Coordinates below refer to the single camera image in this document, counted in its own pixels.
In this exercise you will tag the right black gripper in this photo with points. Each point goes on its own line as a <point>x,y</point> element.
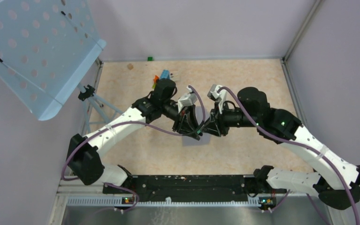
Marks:
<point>216,124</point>

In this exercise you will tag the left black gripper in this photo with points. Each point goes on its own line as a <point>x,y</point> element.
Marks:
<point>186,120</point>

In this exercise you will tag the grey envelope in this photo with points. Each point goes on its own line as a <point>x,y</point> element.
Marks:
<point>205,139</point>

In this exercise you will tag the colourful toy block assembly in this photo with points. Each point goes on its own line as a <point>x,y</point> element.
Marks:
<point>166,74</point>

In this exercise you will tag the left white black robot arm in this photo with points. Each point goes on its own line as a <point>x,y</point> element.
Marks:
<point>85,152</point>

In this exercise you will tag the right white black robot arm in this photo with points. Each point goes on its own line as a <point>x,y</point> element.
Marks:
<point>333,180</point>

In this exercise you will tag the small tan wooden piece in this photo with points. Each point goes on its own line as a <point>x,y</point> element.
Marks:
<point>130,66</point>

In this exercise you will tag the light blue perforated music stand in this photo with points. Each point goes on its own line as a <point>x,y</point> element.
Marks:
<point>46,49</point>

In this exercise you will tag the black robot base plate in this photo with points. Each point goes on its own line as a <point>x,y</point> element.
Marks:
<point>193,188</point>

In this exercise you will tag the white slotted cable duct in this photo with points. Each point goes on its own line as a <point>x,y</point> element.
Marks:
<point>115,201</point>

